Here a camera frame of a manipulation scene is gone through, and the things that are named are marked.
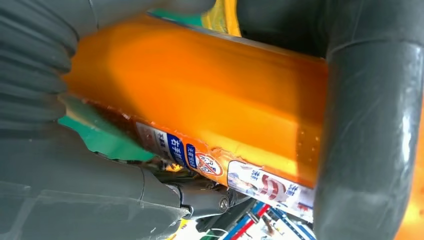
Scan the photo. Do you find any red pole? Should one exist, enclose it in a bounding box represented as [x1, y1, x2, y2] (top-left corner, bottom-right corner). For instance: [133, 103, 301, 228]
[228, 203, 273, 240]

